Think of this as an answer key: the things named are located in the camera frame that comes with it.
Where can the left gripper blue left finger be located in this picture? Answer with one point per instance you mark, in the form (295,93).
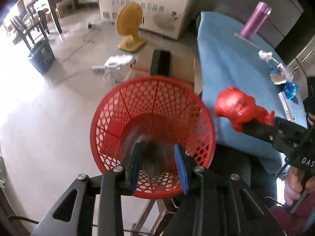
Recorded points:
(132,166)

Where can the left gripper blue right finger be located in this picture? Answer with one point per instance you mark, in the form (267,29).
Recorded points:
(185,165)

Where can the black plastic bag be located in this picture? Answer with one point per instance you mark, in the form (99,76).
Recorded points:
(158,155)

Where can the red plastic bag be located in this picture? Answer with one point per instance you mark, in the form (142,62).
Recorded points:
(240,108)

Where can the white tissue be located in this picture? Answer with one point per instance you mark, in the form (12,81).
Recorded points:
(265,56)

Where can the person's right hand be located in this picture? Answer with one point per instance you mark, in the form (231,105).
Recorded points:
(293,187)

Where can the shiny blue foil wrapper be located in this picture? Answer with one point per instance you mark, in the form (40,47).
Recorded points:
(289,90)

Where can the red plastic mesh basket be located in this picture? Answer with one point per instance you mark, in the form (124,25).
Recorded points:
(161,108)

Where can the blue cardboard box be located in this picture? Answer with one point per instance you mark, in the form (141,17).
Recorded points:
(280,74)

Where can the white electric kettle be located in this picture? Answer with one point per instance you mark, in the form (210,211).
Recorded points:
(116,68)

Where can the cardboard box with black device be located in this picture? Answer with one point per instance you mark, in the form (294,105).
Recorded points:
(152,61)

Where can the blue round tablecloth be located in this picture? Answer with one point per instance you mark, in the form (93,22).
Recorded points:
(227,61)

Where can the long wooden stick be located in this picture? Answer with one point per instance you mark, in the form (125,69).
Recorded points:
(256,46)

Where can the purple thermos bottle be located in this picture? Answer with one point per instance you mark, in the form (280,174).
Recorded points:
(255,21)

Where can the dark green plastic basket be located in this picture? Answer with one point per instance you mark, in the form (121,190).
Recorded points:
(41,56)

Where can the yellow electric fan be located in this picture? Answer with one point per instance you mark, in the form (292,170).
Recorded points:
(127,24)

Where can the grey cabinet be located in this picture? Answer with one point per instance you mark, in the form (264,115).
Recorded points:
(284,14)

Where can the white chest freezer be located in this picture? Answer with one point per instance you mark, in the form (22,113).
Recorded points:
(165,17)

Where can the dark wooden chair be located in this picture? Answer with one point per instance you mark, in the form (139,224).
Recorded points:
(29,20)

